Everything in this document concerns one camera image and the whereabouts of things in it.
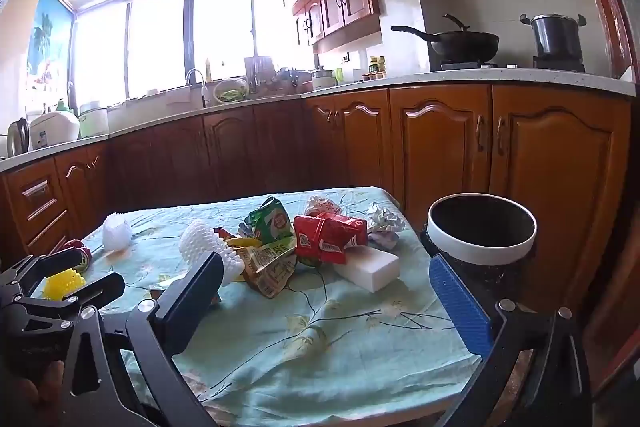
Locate steel electric kettle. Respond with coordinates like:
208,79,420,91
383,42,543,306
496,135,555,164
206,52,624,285
6,118,31,156

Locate large white foam fruit net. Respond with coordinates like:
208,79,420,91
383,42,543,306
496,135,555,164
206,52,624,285
178,218,246,285

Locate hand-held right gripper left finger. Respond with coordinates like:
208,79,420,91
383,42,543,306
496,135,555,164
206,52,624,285
61,251,226,427

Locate utensil holder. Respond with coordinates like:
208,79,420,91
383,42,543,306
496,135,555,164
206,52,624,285
244,56,275,86

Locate crumpled silver foil wrapper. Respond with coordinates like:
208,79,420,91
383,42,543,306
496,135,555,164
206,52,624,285
366,202,407,250

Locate teal floral tablecloth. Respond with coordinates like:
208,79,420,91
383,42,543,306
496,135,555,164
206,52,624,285
75,186,483,427

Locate large kitchen window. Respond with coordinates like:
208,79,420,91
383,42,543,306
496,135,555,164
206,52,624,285
72,0,313,108

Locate orange snack wrapper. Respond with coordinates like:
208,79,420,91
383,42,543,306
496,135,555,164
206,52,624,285
214,227,251,249

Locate small white electric cooker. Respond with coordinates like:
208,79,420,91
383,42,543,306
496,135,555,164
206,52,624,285
311,67,337,92

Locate yellow foam fruit net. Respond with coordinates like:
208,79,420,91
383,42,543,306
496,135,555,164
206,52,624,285
42,269,83,300

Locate dark steel cooking pot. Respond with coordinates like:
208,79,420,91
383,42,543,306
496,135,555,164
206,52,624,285
519,13,587,60

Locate colander with green vegetables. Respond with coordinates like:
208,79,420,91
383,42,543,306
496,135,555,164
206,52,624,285
213,78,250,104

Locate crumpled white red paper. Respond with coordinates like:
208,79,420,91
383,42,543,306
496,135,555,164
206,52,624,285
305,194,343,218

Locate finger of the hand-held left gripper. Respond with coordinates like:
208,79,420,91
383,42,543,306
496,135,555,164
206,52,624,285
15,272,126,324
0,248,85,297

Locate white rice cooker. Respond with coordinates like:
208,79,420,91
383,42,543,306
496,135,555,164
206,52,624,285
29,109,81,151

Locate wooden lower cabinets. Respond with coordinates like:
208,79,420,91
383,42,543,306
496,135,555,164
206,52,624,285
0,84,633,308

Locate red can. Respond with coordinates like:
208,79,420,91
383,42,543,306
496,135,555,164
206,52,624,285
62,238,92,272

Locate black gas stove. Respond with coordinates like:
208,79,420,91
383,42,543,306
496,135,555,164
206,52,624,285
440,54,587,74

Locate black bin with white rim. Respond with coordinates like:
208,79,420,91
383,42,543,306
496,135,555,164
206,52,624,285
419,193,539,323

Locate red snack packet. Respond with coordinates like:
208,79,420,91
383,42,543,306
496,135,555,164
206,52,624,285
292,212,368,265

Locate person's left hand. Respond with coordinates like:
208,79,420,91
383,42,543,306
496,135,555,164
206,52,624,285
0,359,66,423

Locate brown yellow snack wrapper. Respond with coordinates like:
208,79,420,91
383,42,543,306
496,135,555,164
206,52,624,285
232,239,299,299

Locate small white foam fruit net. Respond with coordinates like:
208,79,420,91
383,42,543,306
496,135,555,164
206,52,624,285
101,212,135,253

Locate white kitchen countertop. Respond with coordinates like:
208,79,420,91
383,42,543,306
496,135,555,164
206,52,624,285
0,68,638,172

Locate white foam block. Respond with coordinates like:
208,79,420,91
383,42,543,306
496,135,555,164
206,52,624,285
332,243,401,293

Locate black wok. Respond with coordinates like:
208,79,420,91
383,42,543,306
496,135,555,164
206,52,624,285
391,13,501,62

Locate blue palm tree wall poster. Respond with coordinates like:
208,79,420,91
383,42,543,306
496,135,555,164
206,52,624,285
25,0,76,108

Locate chrome sink faucet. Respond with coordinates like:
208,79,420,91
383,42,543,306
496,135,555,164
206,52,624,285
186,68,208,108

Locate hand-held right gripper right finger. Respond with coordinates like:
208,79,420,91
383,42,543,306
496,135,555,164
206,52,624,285
429,253,594,427

